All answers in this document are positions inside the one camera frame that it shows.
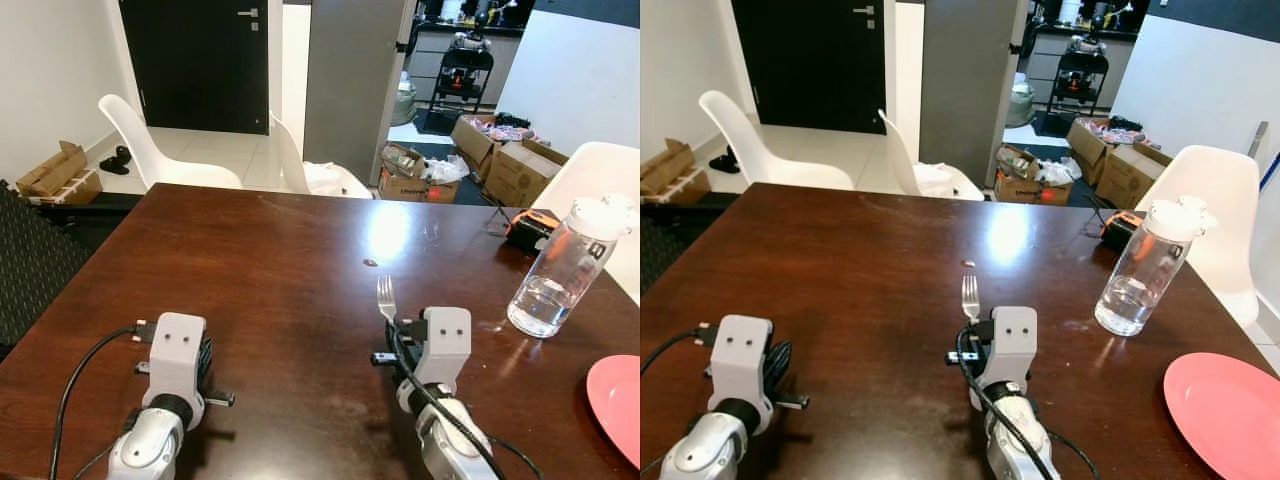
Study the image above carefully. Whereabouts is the clear water bottle white lid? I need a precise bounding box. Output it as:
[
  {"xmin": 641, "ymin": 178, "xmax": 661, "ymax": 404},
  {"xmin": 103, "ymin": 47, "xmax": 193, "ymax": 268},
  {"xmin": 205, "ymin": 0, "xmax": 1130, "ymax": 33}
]
[
  {"xmin": 507, "ymin": 196, "xmax": 634, "ymax": 340},
  {"xmin": 1094, "ymin": 195, "xmax": 1217, "ymax": 338}
]

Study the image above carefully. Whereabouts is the pink plate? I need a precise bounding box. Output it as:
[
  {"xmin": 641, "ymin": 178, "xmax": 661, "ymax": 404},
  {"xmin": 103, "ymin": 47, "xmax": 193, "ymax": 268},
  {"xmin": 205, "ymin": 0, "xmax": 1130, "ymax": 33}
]
[
  {"xmin": 1163, "ymin": 352, "xmax": 1280, "ymax": 480},
  {"xmin": 586, "ymin": 354, "xmax": 641, "ymax": 470}
]

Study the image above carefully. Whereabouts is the cardboard box with red print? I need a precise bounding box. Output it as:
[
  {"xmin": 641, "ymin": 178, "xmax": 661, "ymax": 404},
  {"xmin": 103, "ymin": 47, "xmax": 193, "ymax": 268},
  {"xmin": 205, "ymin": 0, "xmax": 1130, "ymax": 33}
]
[
  {"xmin": 994, "ymin": 144, "xmax": 1077, "ymax": 207},
  {"xmin": 377, "ymin": 143, "xmax": 462, "ymax": 205}
]

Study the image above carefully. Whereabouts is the black orange device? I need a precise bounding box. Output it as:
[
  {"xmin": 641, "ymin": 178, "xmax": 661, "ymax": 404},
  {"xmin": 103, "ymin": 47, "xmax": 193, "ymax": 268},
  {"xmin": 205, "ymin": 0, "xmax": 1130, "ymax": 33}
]
[
  {"xmin": 504, "ymin": 208, "xmax": 562, "ymax": 257},
  {"xmin": 1100, "ymin": 210, "xmax": 1147, "ymax": 254}
]

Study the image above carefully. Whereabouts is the black foam floor mat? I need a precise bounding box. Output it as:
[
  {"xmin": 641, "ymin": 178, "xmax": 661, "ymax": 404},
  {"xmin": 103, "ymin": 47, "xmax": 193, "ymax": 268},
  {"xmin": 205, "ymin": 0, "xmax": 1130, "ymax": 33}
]
[
  {"xmin": 0, "ymin": 180, "xmax": 141, "ymax": 347},
  {"xmin": 640, "ymin": 195, "xmax": 743, "ymax": 297}
]

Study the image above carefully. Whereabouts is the large closed cardboard box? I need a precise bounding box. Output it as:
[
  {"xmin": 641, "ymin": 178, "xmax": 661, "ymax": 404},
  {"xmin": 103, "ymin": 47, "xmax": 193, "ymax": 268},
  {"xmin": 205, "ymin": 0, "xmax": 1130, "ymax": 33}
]
[
  {"xmin": 484, "ymin": 139, "xmax": 570, "ymax": 209},
  {"xmin": 1096, "ymin": 142, "xmax": 1174, "ymax": 211}
]

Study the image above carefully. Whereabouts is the open cardboard box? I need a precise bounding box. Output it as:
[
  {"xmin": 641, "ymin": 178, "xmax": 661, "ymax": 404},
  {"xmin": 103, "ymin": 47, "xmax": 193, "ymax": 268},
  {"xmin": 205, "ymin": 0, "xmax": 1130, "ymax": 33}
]
[
  {"xmin": 450, "ymin": 114, "xmax": 537, "ymax": 177},
  {"xmin": 1066, "ymin": 116, "xmax": 1146, "ymax": 177}
]

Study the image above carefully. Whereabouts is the low flat cardboard box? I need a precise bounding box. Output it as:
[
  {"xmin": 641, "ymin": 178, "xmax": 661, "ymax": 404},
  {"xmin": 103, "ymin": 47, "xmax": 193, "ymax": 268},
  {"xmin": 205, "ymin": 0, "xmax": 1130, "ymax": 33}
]
[
  {"xmin": 14, "ymin": 140, "xmax": 104, "ymax": 207},
  {"xmin": 640, "ymin": 138, "xmax": 724, "ymax": 199}
]

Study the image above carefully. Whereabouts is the grey door panel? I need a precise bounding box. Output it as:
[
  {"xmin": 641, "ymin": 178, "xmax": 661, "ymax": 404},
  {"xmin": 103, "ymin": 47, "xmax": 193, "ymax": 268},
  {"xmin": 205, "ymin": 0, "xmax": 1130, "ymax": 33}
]
[
  {"xmin": 302, "ymin": 0, "xmax": 417, "ymax": 187},
  {"xmin": 918, "ymin": 0, "xmax": 1031, "ymax": 189}
]

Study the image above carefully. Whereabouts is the black shelf cart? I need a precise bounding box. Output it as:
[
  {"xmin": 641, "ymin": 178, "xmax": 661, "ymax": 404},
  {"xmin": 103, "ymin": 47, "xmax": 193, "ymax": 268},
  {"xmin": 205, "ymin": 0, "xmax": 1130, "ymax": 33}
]
[
  {"xmin": 424, "ymin": 34, "xmax": 495, "ymax": 137},
  {"xmin": 1038, "ymin": 36, "xmax": 1110, "ymax": 139}
]

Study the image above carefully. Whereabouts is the black door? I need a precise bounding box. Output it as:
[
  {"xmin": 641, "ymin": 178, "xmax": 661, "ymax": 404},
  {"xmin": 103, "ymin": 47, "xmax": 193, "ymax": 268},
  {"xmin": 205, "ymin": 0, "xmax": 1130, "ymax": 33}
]
[
  {"xmin": 118, "ymin": 0, "xmax": 271, "ymax": 137},
  {"xmin": 730, "ymin": 0, "xmax": 890, "ymax": 137}
]

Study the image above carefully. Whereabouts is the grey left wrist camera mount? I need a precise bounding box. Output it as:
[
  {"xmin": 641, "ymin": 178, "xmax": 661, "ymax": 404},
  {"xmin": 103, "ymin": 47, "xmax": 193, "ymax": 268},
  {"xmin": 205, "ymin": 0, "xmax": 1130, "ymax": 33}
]
[
  {"xmin": 147, "ymin": 312, "xmax": 209, "ymax": 431},
  {"xmin": 714, "ymin": 315, "xmax": 776, "ymax": 436}
]

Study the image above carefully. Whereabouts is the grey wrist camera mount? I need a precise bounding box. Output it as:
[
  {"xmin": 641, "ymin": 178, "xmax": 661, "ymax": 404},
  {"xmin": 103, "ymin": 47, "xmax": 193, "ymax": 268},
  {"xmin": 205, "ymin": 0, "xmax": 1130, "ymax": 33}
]
[
  {"xmin": 983, "ymin": 305, "xmax": 1040, "ymax": 393},
  {"xmin": 714, "ymin": 315, "xmax": 776, "ymax": 436},
  {"xmin": 418, "ymin": 306, "xmax": 473, "ymax": 397},
  {"xmin": 147, "ymin": 312, "xmax": 209, "ymax": 431}
]

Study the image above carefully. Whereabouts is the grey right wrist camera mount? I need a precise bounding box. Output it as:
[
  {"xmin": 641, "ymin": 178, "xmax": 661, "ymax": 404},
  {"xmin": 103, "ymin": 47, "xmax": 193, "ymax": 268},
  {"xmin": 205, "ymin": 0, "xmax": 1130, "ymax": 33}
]
[
  {"xmin": 418, "ymin": 306, "xmax": 473, "ymax": 397},
  {"xmin": 983, "ymin": 305, "xmax": 1040, "ymax": 393}
]

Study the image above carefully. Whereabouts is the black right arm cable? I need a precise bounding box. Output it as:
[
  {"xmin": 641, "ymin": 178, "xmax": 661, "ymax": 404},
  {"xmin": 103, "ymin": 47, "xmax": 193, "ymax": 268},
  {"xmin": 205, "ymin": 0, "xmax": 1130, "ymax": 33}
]
[
  {"xmin": 384, "ymin": 318, "xmax": 544, "ymax": 480},
  {"xmin": 955, "ymin": 325, "xmax": 1101, "ymax": 480}
]

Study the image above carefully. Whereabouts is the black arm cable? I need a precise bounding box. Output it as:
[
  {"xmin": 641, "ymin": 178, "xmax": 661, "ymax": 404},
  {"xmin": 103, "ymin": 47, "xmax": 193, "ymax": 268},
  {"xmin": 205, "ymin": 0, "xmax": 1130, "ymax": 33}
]
[
  {"xmin": 384, "ymin": 318, "xmax": 544, "ymax": 480},
  {"xmin": 955, "ymin": 325, "xmax": 1101, "ymax": 480},
  {"xmin": 640, "ymin": 324, "xmax": 717, "ymax": 479},
  {"xmin": 48, "ymin": 322, "xmax": 153, "ymax": 480}
]

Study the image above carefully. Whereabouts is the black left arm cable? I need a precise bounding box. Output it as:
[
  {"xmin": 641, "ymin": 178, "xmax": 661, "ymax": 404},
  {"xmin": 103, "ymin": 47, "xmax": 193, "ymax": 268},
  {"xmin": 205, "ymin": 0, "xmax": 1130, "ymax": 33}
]
[
  {"xmin": 640, "ymin": 324, "xmax": 717, "ymax": 479},
  {"xmin": 48, "ymin": 322, "xmax": 153, "ymax": 480}
]

